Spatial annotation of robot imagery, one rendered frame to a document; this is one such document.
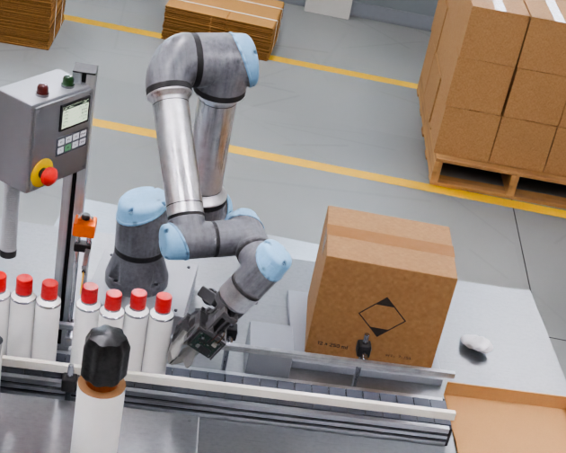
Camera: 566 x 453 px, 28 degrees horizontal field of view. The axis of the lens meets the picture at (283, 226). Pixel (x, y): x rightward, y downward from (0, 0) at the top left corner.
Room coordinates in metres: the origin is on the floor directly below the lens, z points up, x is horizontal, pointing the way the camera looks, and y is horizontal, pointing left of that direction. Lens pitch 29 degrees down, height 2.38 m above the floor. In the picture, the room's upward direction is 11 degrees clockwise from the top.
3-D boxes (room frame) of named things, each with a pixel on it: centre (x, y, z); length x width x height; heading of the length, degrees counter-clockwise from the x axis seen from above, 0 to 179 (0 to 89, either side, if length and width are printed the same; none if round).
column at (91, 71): (2.04, 0.44, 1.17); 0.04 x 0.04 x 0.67; 7
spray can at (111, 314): (1.90, 0.31, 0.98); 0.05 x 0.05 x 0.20
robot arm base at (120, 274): (2.26, 0.32, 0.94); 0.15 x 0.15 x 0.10
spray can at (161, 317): (1.93, 0.21, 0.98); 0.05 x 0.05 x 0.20
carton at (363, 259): (2.29, -0.25, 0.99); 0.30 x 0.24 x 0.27; 93
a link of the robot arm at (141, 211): (2.26, 0.32, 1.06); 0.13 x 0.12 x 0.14; 116
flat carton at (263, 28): (6.40, 0.59, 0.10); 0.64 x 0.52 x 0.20; 88
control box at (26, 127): (1.97, 0.50, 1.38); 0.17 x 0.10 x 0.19; 152
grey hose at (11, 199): (1.98, 0.55, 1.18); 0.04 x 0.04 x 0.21
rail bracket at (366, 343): (2.05, -0.23, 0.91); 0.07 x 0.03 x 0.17; 7
